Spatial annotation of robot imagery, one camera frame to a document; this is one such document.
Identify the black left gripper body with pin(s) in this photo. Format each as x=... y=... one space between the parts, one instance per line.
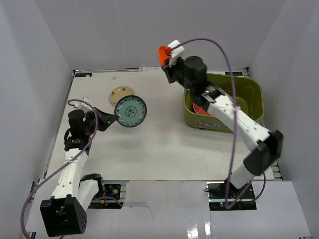
x=97 y=118

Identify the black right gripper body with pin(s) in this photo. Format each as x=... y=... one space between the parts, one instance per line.
x=178 y=69

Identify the orange round plate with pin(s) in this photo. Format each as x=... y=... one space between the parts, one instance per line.
x=164 y=54

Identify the blue white patterned plate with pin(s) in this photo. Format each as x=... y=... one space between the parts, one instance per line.
x=131 y=111

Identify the red teal floral plate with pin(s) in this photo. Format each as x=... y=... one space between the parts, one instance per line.
x=200 y=111

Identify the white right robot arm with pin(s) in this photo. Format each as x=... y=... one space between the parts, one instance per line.
x=265 y=146

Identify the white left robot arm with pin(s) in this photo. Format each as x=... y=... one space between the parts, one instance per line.
x=64 y=213

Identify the olive green plastic bin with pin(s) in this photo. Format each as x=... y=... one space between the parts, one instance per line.
x=249 y=97

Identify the white paper sheets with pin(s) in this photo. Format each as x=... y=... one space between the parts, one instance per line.
x=153 y=69

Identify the cream floral small plate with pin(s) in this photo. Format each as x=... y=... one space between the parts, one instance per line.
x=119 y=92

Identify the black label sticker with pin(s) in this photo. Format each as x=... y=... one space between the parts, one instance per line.
x=83 y=75
x=234 y=73

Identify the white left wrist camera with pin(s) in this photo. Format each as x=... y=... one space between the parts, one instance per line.
x=82 y=105

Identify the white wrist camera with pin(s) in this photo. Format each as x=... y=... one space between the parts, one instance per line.
x=82 y=105
x=178 y=52

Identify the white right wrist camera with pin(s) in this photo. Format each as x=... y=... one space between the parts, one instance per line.
x=178 y=52

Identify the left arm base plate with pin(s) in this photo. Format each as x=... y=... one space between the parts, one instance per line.
x=112 y=191

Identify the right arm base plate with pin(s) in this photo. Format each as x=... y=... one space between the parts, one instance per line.
x=216 y=198

